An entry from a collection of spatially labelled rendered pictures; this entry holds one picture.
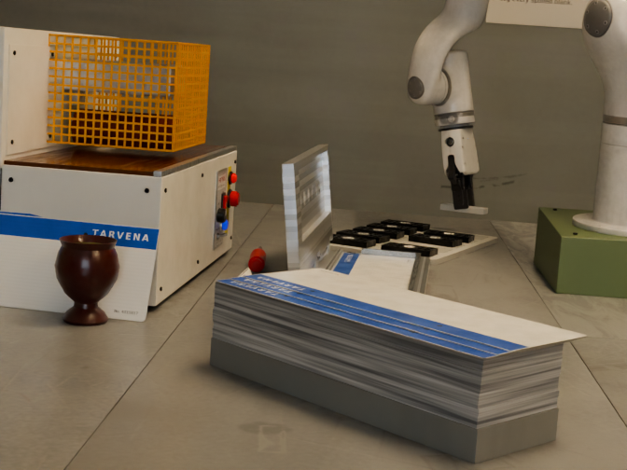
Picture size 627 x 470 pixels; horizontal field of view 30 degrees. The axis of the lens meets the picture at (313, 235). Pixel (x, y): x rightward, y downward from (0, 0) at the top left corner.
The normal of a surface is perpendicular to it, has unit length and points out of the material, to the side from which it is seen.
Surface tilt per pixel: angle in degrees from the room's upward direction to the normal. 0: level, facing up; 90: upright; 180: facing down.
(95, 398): 0
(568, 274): 90
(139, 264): 69
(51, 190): 90
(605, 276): 90
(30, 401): 0
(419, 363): 90
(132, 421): 0
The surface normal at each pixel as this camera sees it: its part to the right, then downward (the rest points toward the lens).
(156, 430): 0.07, -0.99
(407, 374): -0.73, 0.05
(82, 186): -0.12, 0.14
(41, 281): -0.15, -0.23
